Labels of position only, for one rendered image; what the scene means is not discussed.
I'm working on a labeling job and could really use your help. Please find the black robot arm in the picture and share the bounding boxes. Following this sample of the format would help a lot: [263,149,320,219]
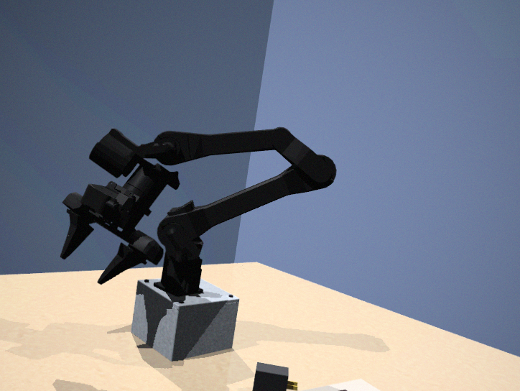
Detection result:
[81,127,337,297]

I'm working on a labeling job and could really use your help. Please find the dark grey two-prong plug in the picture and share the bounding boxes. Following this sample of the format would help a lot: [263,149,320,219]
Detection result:
[252,362,297,391]

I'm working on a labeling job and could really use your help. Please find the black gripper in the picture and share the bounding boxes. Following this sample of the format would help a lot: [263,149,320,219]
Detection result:
[60,183,164,285]

